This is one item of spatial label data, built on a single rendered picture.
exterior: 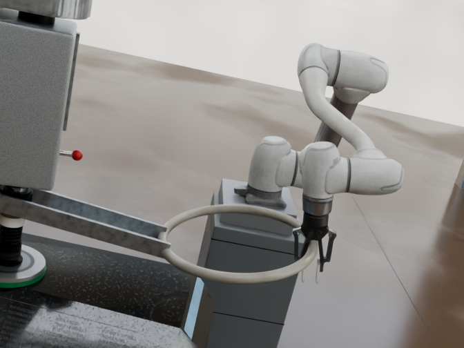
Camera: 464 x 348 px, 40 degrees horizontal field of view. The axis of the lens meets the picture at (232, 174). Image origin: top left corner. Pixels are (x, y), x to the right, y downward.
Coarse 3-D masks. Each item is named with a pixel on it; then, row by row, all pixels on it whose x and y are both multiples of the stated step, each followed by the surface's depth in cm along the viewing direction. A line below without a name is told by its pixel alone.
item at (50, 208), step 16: (48, 192) 185; (0, 208) 173; (16, 208) 174; (32, 208) 174; (48, 208) 176; (64, 208) 188; (80, 208) 189; (96, 208) 190; (48, 224) 177; (64, 224) 178; (80, 224) 179; (96, 224) 180; (112, 224) 192; (128, 224) 194; (144, 224) 194; (160, 224) 196; (112, 240) 182; (128, 240) 183; (144, 240) 184; (160, 240) 186; (160, 256) 187
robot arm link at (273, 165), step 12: (264, 144) 269; (276, 144) 268; (288, 144) 272; (252, 156) 276; (264, 156) 268; (276, 156) 268; (288, 156) 270; (252, 168) 274; (264, 168) 269; (276, 168) 269; (288, 168) 270; (252, 180) 274; (264, 180) 271; (276, 180) 271; (288, 180) 272
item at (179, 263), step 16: (208, 208) 215; (224, 208) 216; (240, 208) 217; (256, 208) 216; (176, 224) 205; (288, 224) 210; (176, 256) 182; (304, 256) 185; (192, 272) 177; (208, 272) 175; (224, 272) 175; (272, 272) 176; (288, 272) 178
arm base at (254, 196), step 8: (248, 184) 278; (240, 192) 278; (248, 192) 277; (256, 192) 274; (264, 192) 273; (280, 192) 277; (248, 200) 272; (256, 200) 273; (264, 200) 274; (272, 200) 275; (280, 200) 276
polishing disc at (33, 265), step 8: (24, 248) 193; (24, 256) 189; (32, 256) 190; (40, 256) 191; (24, 264) 185; (32, 264) 186; (40, 264) 187; (0, 272) 178; (8, 272) 179; (16, 272) 180; (24, 272) 181; (32, 272) 182; (40, 272) 184; (0, 280) 176; (8, 280) 176; (16, 280) 177; (24, 280) 179
